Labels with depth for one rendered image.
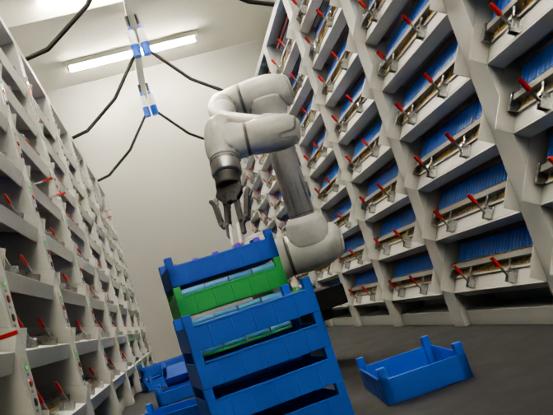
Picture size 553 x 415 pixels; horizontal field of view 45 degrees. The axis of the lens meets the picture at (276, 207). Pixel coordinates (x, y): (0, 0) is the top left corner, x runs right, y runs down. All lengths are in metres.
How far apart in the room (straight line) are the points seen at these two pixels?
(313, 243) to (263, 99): 0.56
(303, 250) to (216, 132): 0.69
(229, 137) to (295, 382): 0.79
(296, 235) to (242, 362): 1.09
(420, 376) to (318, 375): 0.22
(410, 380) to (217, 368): 0.42
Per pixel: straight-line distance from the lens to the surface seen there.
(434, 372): 1.53
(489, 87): 1.81
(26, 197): 2.30
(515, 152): 1.78
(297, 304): 1.48
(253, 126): 1.96
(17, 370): 1.54
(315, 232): 2.46
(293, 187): 2.48
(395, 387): 1.52
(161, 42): 6.45
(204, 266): 1.75
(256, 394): 1.46
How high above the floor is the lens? 0.30
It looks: 7 degrees up
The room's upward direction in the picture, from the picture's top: 18 degrees counter-clockwise
